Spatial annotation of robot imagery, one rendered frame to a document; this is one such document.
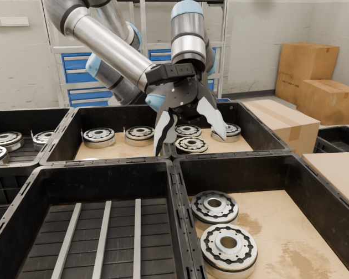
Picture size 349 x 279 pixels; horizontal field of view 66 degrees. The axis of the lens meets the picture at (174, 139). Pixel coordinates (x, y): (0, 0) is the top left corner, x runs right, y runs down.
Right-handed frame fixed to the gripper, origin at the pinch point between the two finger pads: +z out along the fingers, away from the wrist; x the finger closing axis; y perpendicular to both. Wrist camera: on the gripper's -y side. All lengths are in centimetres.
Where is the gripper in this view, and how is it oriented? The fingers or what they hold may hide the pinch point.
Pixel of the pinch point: (185, 149)
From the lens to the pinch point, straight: 49.1
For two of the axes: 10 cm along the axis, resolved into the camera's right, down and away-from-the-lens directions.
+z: 0.1, 9.3, -3.7
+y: 5.8, 2.9, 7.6
